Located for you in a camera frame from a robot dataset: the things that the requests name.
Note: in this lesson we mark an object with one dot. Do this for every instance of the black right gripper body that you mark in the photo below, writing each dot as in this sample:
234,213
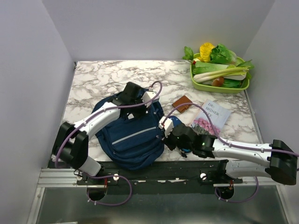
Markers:
171,142

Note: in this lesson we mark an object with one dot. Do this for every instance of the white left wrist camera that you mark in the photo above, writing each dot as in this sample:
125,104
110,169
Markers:
149,97

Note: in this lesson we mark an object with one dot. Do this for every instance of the yellow toy flower vegetable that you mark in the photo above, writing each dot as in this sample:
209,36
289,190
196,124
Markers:
205,51

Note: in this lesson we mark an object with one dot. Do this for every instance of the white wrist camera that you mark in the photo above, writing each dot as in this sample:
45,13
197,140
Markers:
149,97
166,125

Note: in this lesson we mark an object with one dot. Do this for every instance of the blue dinosaur pencil case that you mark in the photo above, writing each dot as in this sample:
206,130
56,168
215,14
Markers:
174,120

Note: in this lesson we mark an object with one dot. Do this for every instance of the brown leather wallet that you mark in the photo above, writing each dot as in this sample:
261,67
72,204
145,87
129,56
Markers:
181,104

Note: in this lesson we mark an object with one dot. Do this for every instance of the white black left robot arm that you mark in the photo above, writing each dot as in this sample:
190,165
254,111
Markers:
71,144

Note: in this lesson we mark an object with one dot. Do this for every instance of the brown toy mushroom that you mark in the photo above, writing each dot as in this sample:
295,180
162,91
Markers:
218,82

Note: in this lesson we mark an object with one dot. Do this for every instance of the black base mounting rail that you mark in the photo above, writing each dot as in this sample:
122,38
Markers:
163,177

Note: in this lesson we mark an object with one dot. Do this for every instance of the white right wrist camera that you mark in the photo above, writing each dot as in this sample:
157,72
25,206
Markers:
166,125

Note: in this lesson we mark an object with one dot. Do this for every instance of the green toy lettuce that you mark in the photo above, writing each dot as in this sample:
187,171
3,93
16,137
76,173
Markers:
222,55

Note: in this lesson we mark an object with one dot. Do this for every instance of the navy blue student backpack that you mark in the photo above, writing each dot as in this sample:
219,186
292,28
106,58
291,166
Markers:
133,143

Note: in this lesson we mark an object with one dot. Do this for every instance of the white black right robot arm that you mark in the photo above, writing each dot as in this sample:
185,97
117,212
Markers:
276,160

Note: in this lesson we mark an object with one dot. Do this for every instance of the white flower cover book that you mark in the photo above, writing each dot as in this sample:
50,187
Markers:
216,113

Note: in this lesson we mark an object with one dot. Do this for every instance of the green vegetable tray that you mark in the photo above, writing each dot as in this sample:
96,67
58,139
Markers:
233,84

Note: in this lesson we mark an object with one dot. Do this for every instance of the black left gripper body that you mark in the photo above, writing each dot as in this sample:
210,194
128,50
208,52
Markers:
137,111

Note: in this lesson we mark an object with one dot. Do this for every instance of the toy celery stalk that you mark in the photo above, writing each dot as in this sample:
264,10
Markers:
235,71

